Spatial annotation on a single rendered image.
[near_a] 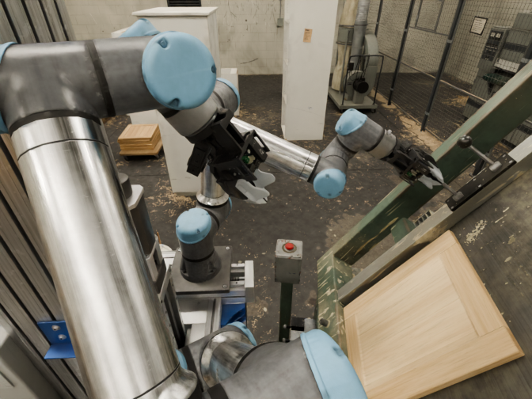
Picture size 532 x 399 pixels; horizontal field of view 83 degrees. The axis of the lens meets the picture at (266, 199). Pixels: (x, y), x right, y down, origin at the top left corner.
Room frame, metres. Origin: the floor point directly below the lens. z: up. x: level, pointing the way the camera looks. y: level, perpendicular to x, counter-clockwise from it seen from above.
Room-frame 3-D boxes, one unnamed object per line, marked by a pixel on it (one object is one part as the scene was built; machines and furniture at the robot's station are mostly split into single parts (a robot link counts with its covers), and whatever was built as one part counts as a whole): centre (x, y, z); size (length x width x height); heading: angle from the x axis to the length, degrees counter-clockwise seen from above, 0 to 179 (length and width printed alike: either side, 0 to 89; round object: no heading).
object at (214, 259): (0.79, 0.24, 1.09); 0.15 x 0.15 x 0.10
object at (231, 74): (5.67, 0.79, 0.36); 0.58 x 0.45 x 0.72; 93
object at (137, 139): (3.93, 1.71, 0.15); 0.61 x 0.52 x 0.31; 3
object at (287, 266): (1.01, -0.11, 0.84); 0.12 x 0.12 x 0.18; 83
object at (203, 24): (3.22, 0.77, 0.88); 0.90 x 0.60 x 1.75; 3
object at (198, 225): (0.80, 0.24, 1.20); 0.13 x 0.12 x 0.14; 163
